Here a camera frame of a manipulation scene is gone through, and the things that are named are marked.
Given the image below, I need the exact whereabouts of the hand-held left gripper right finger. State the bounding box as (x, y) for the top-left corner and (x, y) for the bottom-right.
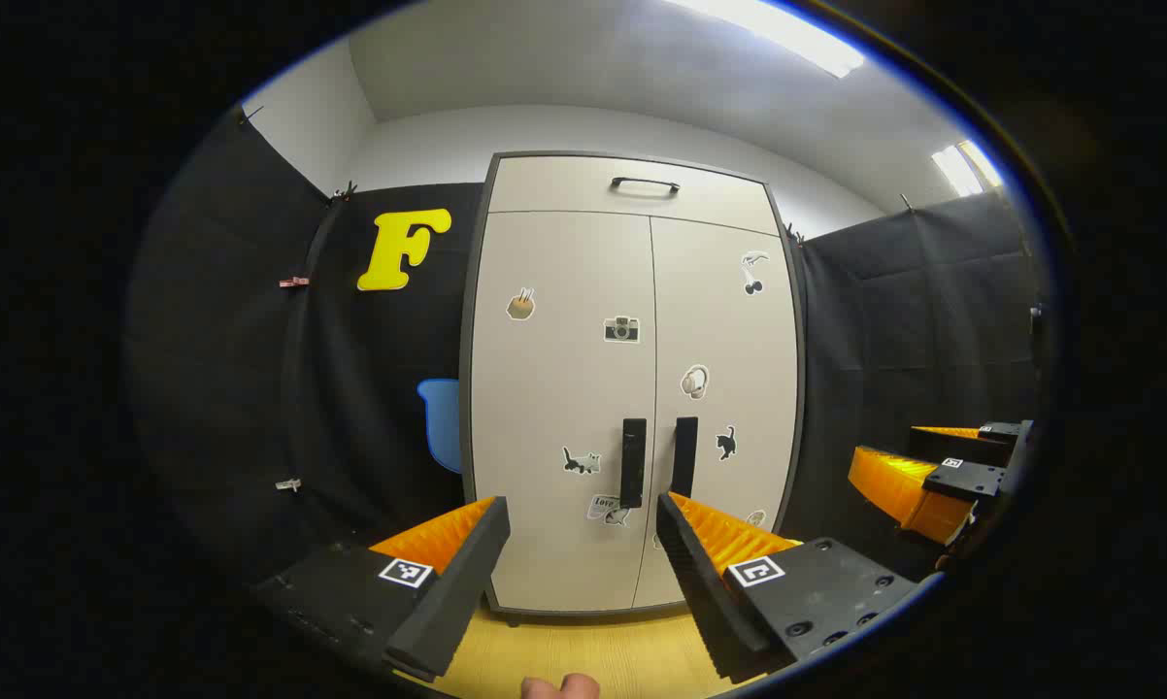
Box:
(655, 491), (924, 685)

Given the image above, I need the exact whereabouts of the black door handle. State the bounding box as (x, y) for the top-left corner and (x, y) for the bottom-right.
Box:
(620, 418), (648, 509)
(670, 416), (699, 499)

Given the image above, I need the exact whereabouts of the small ceiling light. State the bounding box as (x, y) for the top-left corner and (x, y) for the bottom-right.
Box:
(931, 139), (1004, 198)

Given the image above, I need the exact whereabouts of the beige double-door shoe cabinet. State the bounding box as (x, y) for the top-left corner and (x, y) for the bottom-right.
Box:
(458, 150), (806, 622)

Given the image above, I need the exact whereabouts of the black backdrop cloth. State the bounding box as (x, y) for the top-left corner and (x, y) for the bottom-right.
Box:
(127, 105), (1043, 588)

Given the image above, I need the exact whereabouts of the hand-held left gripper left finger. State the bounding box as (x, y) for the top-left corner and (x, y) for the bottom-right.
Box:
(253, 496), (512, 683)

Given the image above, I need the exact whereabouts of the beige cabinet door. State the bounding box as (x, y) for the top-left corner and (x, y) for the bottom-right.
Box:
(471, 211), (658, 615)
(632, 217), (800, 611)

